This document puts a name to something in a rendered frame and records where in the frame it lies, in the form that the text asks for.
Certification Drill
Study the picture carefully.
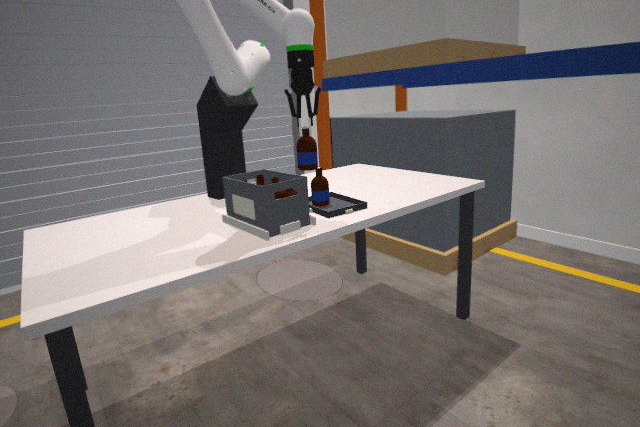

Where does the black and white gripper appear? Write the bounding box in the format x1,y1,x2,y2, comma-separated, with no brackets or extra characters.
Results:
284,68,321,137

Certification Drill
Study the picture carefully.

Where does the brown glass bottle with blue label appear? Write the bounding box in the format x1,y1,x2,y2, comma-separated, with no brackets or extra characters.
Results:
311,167,330,206
297,126,318,171

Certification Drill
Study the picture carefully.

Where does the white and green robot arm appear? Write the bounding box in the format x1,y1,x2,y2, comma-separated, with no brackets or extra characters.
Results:
176,0,314,103

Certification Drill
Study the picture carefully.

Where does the grey divided crate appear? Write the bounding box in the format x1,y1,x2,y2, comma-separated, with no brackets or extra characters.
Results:
223,169,310,237

